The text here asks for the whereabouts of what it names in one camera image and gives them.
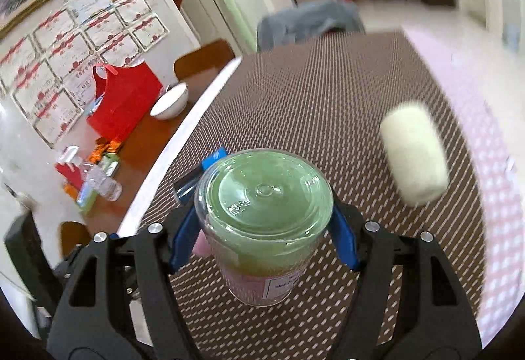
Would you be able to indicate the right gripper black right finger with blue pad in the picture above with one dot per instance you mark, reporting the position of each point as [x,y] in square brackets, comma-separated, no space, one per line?
[435,319]

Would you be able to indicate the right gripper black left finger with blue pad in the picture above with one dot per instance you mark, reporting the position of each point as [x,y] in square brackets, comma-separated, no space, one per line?
[119,302]

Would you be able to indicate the pink green glass jar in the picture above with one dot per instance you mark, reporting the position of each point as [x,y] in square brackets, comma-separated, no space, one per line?
[263,213]

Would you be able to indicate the pink plastic cup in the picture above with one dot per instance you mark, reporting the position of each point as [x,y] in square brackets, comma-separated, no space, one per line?
[201,247]

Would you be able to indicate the cream fuzzy cup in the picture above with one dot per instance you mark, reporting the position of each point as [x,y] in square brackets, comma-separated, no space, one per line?
[415,153]

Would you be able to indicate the clear plastic bottle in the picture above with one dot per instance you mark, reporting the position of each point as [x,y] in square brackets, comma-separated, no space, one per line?
[83,174]

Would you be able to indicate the brown wooden side table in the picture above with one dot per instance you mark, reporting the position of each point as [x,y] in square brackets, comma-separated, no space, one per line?
[137,158]

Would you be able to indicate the brown polka dot tablecloth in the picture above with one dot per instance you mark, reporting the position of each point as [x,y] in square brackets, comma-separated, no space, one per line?
[324,100]

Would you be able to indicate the pink checkered tablecloth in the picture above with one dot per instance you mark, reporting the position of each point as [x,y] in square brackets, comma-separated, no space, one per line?
[503,216]

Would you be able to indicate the red paper bag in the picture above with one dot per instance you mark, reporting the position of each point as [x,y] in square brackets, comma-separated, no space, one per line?
[126,96]

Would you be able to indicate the white ceramic bowl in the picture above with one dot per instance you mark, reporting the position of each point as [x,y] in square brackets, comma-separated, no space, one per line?
[172,103]

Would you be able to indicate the brown wooden chair back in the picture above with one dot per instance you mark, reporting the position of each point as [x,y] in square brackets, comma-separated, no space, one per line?
[215,55]

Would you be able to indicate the grey jacket on chair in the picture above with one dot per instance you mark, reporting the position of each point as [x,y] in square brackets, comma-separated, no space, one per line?
[309,20]

